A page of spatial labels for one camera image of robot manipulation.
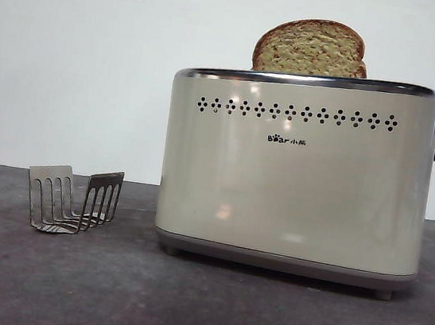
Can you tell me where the brown crust bread slice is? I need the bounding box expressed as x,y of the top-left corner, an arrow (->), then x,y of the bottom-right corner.
249,10 -> 375,86

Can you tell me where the cream two-slot toaster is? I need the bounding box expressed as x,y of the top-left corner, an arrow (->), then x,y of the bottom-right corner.
148,52 -> 435,305

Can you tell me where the slotted steel toast rack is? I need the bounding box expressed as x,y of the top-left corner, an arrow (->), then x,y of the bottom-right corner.
20,159 -> 126,243

